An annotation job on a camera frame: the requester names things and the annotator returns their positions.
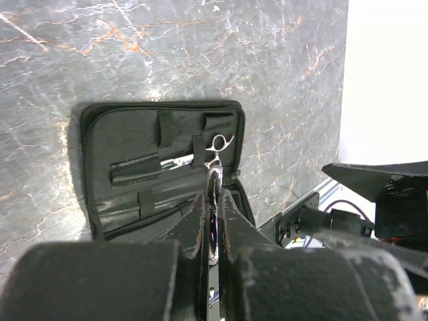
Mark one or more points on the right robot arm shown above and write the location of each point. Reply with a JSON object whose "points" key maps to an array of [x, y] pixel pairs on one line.
{"points": [[346, 229]]}

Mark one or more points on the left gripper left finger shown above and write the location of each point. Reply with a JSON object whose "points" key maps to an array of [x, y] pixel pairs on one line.
{"points": [[165, 279]]}

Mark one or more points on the black zip tool case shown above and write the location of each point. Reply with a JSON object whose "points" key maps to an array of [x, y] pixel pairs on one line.
{"points": [[127, 196]]}

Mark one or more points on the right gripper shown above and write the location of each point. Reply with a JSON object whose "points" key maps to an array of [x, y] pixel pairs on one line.
{"points": [[399, 191]]}

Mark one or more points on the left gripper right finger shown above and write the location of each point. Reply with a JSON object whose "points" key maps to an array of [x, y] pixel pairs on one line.
{"points": [[260, 280]]}

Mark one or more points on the silver scissors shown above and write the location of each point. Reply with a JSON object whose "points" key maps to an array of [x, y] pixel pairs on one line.
{"points": [[207, 156], [215, 180]]}

